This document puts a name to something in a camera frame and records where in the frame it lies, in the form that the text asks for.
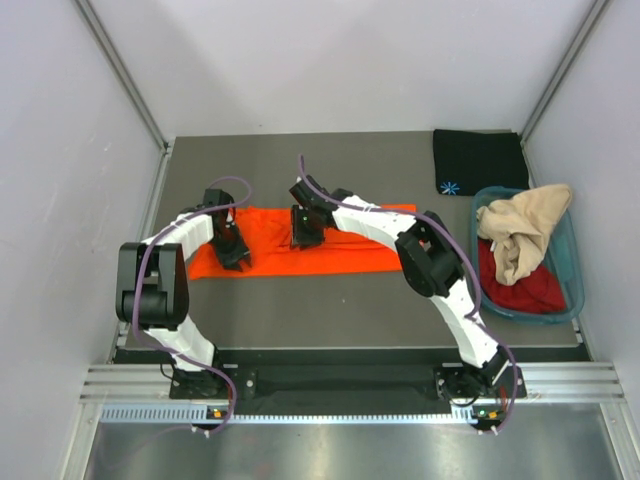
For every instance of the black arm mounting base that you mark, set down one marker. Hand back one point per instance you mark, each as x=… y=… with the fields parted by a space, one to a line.
x=337 y=381

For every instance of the folded black t shirt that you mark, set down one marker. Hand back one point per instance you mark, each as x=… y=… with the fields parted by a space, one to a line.
x=466 y=162

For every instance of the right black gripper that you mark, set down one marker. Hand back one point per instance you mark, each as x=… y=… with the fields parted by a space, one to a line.
x=300 y=237

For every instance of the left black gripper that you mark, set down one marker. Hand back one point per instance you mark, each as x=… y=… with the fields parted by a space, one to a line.
x=230 y=260

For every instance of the orange t shirt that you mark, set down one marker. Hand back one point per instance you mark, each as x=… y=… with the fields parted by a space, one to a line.
x=268 y=234

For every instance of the red t shirt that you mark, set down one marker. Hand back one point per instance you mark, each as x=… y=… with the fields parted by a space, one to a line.
x=539 y=293

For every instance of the teal plastic laundry basket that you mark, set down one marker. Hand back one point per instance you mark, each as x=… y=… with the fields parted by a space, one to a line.
x=561 y=260

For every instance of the beige t shirt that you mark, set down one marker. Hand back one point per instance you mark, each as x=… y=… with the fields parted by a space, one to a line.
x=520 y=229

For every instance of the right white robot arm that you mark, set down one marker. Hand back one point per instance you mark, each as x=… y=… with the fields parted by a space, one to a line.
x=432 y=265

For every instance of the slotted grey cable duct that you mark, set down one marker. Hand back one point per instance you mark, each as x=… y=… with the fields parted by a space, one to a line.
x=201 y=414

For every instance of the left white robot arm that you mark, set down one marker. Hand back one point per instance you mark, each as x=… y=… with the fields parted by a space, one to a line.
x=152 y=287

